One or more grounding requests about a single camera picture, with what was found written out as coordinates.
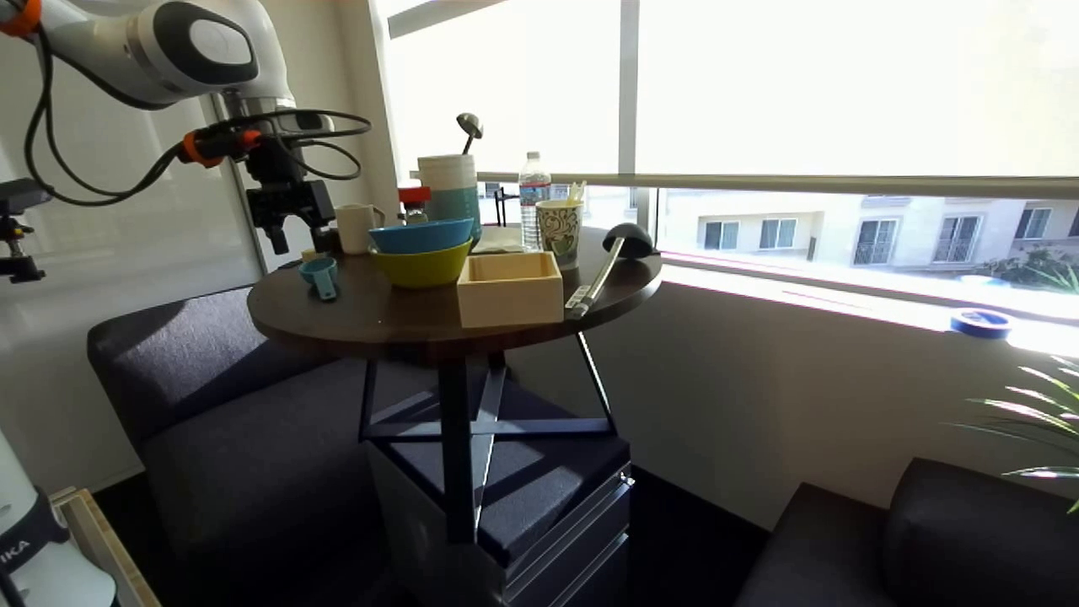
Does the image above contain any dark grey armchair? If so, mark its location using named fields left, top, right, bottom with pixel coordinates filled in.
left=736, top=457, right=1079, bottom=607

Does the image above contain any blue measuring spoon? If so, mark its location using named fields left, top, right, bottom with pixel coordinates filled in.
left=299, top=256, right=341, bottom=303

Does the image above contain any patterned utensil cup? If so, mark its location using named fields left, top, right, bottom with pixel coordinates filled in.
left=537, top=183, right=583, bottom=270

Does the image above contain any red lidded jar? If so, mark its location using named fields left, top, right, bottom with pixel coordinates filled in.
left=398, top=186, right=430, bottom=209

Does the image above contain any cream ceramic cup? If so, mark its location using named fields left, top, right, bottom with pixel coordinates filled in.
left=338, top=205, right=374, bottom=256

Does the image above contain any dark grey sofa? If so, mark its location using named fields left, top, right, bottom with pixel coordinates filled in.
left=86, top=288, right=430, bottom=607

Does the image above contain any grey storage cube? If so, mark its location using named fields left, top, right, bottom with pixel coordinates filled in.
left=368, top=431, right=634, bottom=607

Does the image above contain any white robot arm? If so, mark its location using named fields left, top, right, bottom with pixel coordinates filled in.
left=0, top=0, right=332, bottom=253

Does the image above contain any blue tape roll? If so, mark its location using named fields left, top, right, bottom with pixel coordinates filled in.
left=949, top=309, right=1010, bottom=339

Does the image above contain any blue bowl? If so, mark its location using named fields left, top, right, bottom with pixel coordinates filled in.
left=371, top=219, right=473, bottom=253

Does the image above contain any white and teal tall canister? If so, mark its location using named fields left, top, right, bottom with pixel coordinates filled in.
left=417, top=155, right=480, bottom=219

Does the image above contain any green plant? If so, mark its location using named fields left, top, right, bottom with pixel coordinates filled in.
left=970, top=357, right=1079, bottom=486

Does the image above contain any round wooden table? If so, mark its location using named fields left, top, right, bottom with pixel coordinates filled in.
left=245, top=249, right=661, bottom=544

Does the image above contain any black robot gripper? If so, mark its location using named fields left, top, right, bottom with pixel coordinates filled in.
left=245, top=139, right=332, bottom=253

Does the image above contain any metal ladle in canister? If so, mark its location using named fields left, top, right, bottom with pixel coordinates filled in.
left=456, top=112, right=484, bottom=155

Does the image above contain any yellow-green bowl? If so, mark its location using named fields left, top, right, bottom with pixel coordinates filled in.
left=374, top=244, right=468, bottom=288

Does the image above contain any cream wooden box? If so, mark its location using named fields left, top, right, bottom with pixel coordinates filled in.
left=456, top=253, right=564, bottom=328

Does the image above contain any clear water bottle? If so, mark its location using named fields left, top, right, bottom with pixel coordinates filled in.
left=520, top=151, right=548, bottom=247

